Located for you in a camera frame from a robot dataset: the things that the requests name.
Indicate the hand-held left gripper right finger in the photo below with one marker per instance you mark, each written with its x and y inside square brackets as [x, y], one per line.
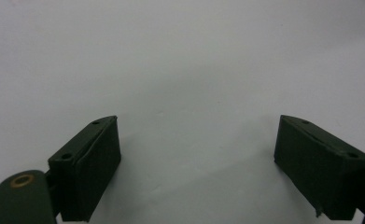
[317, 165]

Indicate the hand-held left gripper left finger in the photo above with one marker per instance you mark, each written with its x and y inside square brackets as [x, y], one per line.
[87, 168]

